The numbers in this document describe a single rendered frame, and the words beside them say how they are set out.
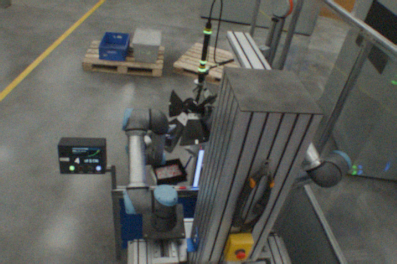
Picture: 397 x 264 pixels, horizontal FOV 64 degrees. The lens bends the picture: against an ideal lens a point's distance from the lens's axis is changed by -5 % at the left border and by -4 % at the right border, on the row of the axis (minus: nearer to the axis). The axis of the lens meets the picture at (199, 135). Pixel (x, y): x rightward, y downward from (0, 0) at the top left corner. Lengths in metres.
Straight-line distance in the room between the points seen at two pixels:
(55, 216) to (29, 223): 0.22
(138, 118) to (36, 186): 2.00
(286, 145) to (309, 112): 0.13
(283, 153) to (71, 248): 2.28
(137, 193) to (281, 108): 0.92
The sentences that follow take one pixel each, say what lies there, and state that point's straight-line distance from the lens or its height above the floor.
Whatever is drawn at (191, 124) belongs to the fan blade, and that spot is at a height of 1.18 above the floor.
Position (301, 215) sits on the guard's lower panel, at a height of 0.81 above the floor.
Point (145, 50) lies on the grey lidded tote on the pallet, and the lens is 5.05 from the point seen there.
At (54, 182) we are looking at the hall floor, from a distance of 3.48.
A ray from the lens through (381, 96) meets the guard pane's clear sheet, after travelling 1.71.
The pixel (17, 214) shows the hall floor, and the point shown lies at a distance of 3.32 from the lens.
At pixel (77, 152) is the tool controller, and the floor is 1.22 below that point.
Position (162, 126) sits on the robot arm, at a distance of 1.72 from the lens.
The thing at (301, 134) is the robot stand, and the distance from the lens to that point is 1.00.
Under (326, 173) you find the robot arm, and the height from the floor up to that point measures 1.60.
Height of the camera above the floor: 2.50
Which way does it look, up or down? 39 degrees down
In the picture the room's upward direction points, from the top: 10 degrees clockwise
